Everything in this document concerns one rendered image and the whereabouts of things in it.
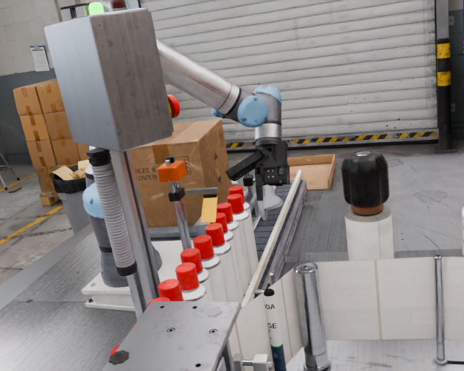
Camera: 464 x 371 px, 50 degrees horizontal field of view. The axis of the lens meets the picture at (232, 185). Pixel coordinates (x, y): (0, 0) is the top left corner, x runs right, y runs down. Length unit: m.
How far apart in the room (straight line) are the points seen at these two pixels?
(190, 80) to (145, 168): 0.47
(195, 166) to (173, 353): 1.04
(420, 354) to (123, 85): 0.63
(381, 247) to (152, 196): 0.84
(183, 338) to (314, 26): 4.81
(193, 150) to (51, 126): 3.48
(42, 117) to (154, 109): 4.20
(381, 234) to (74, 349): 0.68
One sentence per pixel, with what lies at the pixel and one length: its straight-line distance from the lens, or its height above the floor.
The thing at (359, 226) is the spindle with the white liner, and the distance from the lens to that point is 0.94.
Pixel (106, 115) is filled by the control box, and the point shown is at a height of 1.34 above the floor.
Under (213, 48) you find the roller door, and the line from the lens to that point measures 5.57.
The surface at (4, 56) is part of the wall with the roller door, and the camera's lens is 7.40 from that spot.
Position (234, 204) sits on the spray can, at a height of 1.07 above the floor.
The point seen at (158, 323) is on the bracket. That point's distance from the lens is 0.57.
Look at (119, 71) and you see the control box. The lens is 0.73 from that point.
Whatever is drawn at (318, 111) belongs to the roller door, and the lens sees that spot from 5.33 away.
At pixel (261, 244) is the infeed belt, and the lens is 1.31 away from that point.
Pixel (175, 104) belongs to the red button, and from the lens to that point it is 0.80.
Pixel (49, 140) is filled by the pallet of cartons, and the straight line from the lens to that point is 4.97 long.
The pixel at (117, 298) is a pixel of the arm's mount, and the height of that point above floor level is 0.86.
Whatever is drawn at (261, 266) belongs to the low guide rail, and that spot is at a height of 0.91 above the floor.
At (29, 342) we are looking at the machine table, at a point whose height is 0.83.
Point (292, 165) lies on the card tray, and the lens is 2.08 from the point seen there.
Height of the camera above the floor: 1.44
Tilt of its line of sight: 18 degrees down
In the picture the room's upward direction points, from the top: 9 degrees counter-clockwise
